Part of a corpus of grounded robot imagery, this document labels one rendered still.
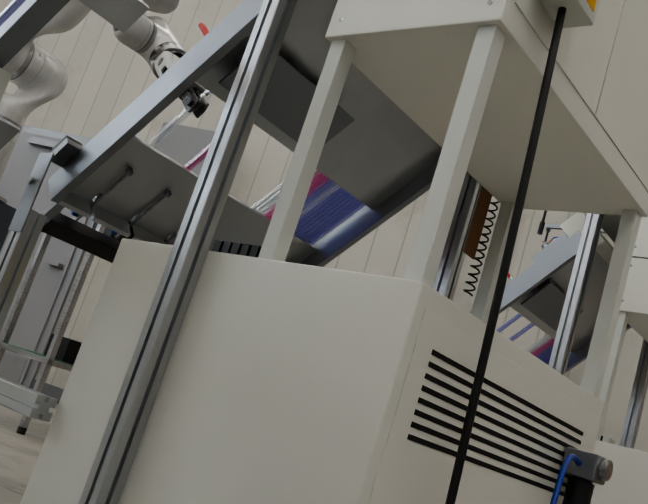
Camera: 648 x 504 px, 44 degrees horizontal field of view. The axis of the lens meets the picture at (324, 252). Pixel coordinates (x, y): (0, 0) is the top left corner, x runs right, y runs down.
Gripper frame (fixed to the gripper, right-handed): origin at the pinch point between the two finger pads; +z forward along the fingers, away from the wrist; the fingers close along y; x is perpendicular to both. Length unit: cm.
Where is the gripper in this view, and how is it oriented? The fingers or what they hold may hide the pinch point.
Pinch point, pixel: (194, 104)
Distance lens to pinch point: 167.3
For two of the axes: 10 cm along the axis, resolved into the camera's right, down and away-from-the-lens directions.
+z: 4.1, 6.4, -6.4
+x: -7.0, 6.8, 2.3
